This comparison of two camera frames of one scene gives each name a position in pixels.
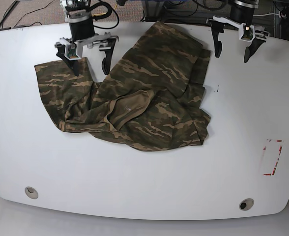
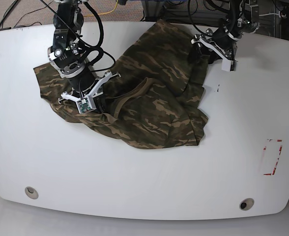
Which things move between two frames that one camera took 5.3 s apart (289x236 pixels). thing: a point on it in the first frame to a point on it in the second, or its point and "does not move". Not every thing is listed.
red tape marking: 264,148 does not move
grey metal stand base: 152,9 does not move
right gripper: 246,33 to 208,38
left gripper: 73,50 to 96,89
